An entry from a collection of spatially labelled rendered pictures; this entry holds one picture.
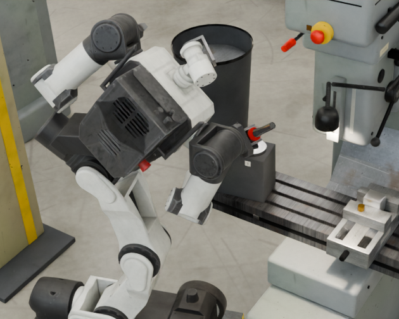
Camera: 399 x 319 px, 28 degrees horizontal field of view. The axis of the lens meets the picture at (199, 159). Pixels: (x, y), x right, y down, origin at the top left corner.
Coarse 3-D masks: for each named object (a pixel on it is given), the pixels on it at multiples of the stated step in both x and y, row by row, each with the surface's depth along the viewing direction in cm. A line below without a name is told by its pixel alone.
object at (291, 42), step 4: (300, 32) 228; (296, 36) 227; (300, 36) 228; (288, 40) 224; (292, 40) 224; (296, 40) 226; (284, 44) 222; (288, 44) 222; (292, 44) 223; (284, 48) 222; (288, 48) 222; (284, 52) 223
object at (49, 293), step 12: (36, 288) 286; (48, 288) 285; (60, 288) 284; (72, 288) 284; (36, 300) 285; (48, 300) 283; (60, 300) 282; (72, 300) 283; (156, 300) 302; (168, 300) 302; (180, 300) 296; (192, 300) 294; (204, 300) 296; (216, 300) 300; (36, 312) 288; (48, 312) 284; (60, 312) 282; (144, 312) 298; (156, 312) 297; (168, 312) 297; (180, 312) 294; (192, 312) 292; (204, 312) 292; (216, 312) 303
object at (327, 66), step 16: (320, 64) 239; (336, 64) 236; (352, 64) 233; (368, 64) 230; (384, 64) 237; (320, 80) 243; (352, 80) 236; (368, 80) 233; (384, 80) 241; (320, 96) 246; (352, 96) 239; (368, 96) 236; (352, 112) 242; (368, 112) 240; (384, 112) 251; (352, 128) 245; (368, 128) 243
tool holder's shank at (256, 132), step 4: (268, 124) 263; (272, 124) 263; (256, 128) 270; (260, 128) 267; (264, 128) 265; (268, 128) 263; (272, 128) 263; (256, 132) 269; (260, 132) 268; (264, 132) 267; (256, 136) 270
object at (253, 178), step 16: (256, 144) 284; (272, 144) 285; (240, 160) 281; (256, 160) 278; (272, 160) 286; (240, 176) 285; (256, 176) 282; (272, 176) 290; (224, 192) 293; (240, 192) 290; (256, 192) 286
